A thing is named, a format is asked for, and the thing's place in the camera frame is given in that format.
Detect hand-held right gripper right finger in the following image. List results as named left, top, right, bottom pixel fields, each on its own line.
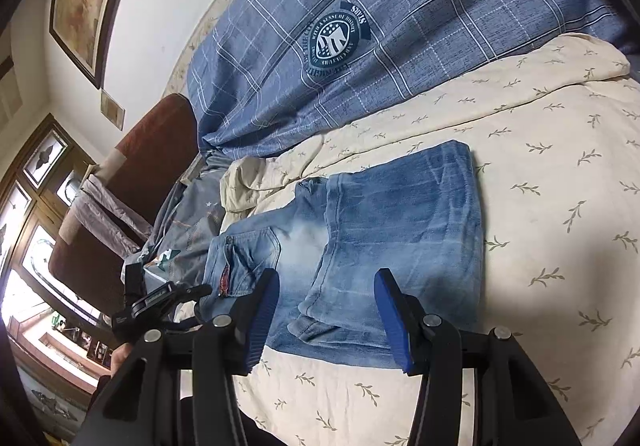
left=374, top=268, right=583, bottom=446

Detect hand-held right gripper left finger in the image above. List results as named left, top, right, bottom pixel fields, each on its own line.
left=75, top=268, right=281, bottom=446

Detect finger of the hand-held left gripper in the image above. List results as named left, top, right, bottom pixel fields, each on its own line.
left=165, top=316, right=203, bottom=333
left=172, top=282, right=213, bottom=303

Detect faded blue jeans pants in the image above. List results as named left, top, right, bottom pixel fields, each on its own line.
left=197, top=140, right=486, bottom=369

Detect person's left hand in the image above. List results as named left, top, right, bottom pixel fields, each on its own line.
left=110, top=343, right=133, bottom=372

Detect grey star-print blanket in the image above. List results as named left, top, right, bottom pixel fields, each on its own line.
left=122, top=151, right=241, bottom=292

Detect lavender cloth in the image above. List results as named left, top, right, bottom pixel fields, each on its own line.
left=57, top=173, right=153, bottom=252

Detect red-brown headboard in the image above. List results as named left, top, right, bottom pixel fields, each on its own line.
left=47, top=93, right=201, bottom=307

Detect wooden glass-door cabinet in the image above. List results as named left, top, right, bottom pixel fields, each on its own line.
left=0, top=113, right=118, bottom=427

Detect cream leaf-print blanket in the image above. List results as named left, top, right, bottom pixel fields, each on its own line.
left=177, top=33, right=640, bottom=446

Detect blue plaid duvet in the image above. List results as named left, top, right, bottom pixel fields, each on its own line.
left=187, top=0, right=640, bottom=162

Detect small beige wall card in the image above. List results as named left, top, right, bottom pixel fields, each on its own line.
left=100, top=90, right=126, bottom=131

